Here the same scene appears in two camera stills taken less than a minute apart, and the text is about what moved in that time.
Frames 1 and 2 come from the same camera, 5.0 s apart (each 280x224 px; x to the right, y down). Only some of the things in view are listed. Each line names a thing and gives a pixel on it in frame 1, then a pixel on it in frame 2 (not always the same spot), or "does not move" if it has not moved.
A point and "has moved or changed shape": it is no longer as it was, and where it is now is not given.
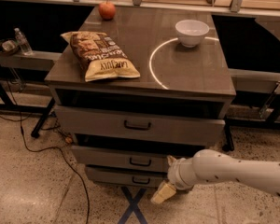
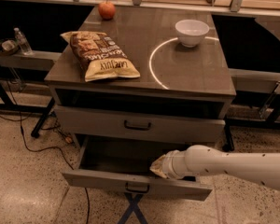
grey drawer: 124,155 has moved or changed shape
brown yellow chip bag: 99,56 does not move
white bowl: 190,32 does not move
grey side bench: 43,61 does not move
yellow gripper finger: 164,191 → 157,167
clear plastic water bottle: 24,46 does not move
